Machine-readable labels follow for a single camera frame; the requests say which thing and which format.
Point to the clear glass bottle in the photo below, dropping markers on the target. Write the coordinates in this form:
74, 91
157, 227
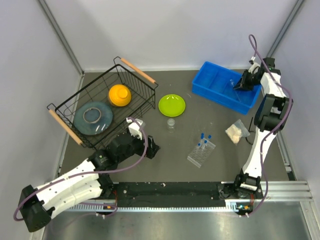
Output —
171, 125

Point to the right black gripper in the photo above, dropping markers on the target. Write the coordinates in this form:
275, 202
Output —
242, 83

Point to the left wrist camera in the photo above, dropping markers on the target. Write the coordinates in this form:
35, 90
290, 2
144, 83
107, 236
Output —
134, 128

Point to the beige sponge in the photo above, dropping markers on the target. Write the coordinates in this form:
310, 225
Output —
237, 131

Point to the black wire stand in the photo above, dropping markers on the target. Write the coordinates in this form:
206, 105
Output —
251, 131

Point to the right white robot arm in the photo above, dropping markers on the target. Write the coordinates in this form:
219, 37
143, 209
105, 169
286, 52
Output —
269, 119

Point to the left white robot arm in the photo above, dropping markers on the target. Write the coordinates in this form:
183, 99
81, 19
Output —
89, 180

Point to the orange ribbed bowl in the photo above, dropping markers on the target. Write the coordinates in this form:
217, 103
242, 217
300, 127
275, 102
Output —
119, 95

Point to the clear test tube rack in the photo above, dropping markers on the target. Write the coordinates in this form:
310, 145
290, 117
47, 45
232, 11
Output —
199, 155

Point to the glass thistle funnel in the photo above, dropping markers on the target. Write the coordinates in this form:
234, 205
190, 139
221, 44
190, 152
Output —
234, 91

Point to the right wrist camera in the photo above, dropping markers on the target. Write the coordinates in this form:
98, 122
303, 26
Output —
254, 65

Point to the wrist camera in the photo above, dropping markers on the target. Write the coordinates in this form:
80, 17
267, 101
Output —
134, 128
254, 65

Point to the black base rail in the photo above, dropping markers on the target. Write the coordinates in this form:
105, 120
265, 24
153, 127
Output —
165, 195

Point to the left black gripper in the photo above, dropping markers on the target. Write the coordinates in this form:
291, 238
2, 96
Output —
152, 147

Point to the green plastic plate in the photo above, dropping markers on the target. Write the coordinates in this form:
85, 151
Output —
172, 105

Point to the blue plastic bin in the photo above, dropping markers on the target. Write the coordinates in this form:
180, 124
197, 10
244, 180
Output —
213, 83

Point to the black wire basket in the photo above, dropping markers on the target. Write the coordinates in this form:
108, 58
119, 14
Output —
143, 90

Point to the blue ceramic plate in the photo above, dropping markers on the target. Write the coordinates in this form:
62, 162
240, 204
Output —
93, 118

